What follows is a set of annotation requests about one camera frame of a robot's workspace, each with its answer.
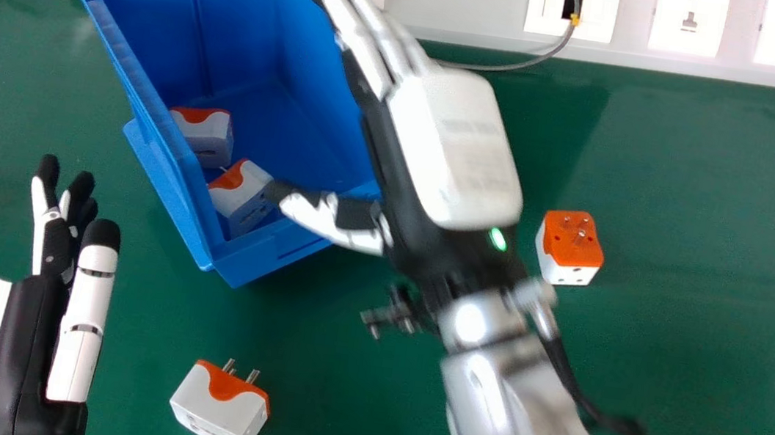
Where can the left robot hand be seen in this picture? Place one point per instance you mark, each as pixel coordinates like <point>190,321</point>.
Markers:
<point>42,323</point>

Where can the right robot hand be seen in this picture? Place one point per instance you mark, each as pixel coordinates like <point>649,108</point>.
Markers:
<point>455,152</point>

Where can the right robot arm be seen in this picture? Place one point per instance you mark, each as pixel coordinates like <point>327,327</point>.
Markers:
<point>517,425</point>

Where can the white-and-orange plug adapter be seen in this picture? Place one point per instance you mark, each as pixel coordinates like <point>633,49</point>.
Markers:
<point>242,196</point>
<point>570,249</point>
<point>204,132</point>
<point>220,405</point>

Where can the blue plastic bin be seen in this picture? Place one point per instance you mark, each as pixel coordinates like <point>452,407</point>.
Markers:
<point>225,94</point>

